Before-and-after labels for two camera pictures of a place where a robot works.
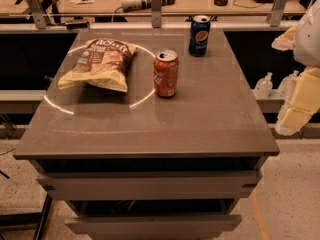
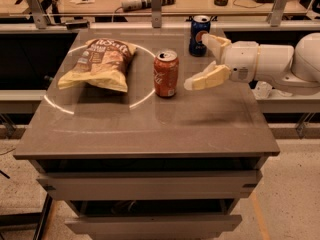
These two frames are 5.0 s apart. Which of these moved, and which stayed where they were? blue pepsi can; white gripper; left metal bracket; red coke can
Moved: white gripper
Stayed: blue pepsi can; left metal bracket; red coke can
